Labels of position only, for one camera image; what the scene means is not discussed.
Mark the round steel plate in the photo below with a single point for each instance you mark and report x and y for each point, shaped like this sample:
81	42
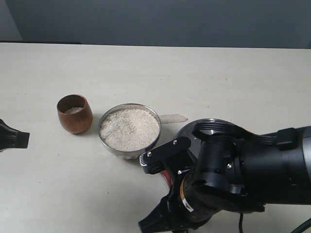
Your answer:
186	131

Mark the brown wooden cup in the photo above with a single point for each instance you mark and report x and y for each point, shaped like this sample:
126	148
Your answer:
74	113

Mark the clear tape strip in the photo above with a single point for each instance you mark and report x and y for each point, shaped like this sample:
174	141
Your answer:
172	118

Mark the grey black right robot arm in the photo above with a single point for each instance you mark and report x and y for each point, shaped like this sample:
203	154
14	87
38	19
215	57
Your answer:
276	167

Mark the steel bowl of rice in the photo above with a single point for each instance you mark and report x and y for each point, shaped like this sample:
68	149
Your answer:
128	130

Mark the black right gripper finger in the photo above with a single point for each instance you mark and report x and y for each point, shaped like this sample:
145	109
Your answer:
171	156
168	216

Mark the red wooden spoon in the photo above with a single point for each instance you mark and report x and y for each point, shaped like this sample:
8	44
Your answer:
167	178

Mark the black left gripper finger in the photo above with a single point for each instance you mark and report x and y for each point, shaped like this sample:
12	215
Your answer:
11	138

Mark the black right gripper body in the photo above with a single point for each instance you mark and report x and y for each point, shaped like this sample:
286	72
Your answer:
214	183

